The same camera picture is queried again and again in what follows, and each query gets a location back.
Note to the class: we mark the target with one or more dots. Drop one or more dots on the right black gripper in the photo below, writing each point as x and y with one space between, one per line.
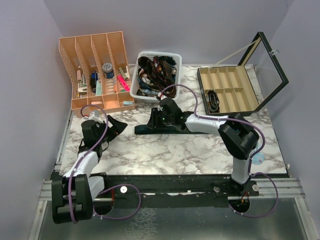
153 121

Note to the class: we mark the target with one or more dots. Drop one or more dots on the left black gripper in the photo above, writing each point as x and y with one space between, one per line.
118 127

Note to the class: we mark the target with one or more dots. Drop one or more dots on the dark green tie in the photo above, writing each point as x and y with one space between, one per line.
169 130

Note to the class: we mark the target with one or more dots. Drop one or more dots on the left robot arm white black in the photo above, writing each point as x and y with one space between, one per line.
73 193

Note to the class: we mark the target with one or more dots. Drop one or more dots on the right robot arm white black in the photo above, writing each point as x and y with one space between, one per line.
238 135

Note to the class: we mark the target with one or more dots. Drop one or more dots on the pile of patterned ties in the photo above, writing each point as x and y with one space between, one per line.
156 74

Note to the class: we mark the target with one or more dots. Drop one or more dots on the light blue eraser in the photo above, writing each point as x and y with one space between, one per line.
128 103

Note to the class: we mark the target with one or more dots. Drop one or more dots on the pink highlighter marker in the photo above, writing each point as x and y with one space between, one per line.
123 83

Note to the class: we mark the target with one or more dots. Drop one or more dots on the white plastic basket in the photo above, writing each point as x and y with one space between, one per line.
134 83

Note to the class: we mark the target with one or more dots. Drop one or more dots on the blue round tin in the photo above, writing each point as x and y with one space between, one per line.
108 70

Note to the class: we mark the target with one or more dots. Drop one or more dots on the rolled patterned tie in box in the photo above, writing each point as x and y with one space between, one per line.
213 102

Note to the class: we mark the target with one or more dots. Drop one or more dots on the orange desk file organizer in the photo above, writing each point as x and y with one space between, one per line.
83 57

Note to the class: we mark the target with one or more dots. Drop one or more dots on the black tie storage box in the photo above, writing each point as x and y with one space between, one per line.
246 80

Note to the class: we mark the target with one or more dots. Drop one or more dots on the light blue scissors package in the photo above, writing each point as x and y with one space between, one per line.
258 158

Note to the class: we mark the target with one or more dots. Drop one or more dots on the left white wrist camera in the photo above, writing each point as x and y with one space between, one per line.
94 115

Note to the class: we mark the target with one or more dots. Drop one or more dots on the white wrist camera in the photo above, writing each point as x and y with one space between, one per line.
94 115
161 96

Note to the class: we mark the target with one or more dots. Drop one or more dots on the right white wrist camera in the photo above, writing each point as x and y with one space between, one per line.
161 96

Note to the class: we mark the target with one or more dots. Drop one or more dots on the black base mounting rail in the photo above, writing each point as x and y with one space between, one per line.
176 191

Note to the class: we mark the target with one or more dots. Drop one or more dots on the aluminium frame rail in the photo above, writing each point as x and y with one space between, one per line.
261 188

